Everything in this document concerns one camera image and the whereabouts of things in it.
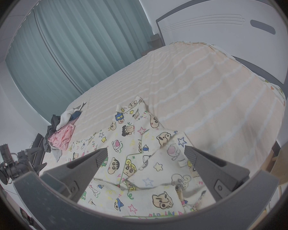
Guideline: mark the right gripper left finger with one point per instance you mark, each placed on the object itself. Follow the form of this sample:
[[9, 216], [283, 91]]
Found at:
[[79, 174]]

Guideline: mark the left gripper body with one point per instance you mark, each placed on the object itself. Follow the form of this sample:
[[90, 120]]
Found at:
[[24, 168]]

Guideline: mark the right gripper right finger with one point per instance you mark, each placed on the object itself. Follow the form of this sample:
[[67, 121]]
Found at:
[[213, 176]]

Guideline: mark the white printed pyjama top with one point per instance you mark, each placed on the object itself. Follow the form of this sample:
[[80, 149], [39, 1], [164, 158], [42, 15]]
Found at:
[[139, 152]]

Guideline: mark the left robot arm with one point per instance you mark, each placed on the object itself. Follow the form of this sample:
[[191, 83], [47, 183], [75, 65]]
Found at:
[[4, 152]]

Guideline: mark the pile of clothes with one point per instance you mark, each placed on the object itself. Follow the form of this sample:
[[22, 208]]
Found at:
[[64, 118]]

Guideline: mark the light grey knitted garment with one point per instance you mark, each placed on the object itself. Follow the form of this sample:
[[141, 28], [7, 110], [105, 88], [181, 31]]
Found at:
[[57, 155]]

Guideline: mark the black chest of drawers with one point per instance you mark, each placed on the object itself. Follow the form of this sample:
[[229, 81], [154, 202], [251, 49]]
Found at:
[[38, 140]]

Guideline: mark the pink garment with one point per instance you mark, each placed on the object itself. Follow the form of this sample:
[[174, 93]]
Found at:
[[62, 135]]

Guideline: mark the bed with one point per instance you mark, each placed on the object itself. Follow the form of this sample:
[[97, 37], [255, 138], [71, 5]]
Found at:
[[206, 92]]

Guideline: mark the blue-green curtain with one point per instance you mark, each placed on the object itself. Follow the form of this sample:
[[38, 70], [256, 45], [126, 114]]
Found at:
[[43, 68], [93, 37]]

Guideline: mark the grey bedside table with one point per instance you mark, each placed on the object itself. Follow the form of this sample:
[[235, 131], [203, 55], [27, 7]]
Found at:
[[154, 44]]

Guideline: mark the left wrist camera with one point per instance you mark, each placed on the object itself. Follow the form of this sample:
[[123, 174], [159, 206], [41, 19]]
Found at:
[[21, 154]]

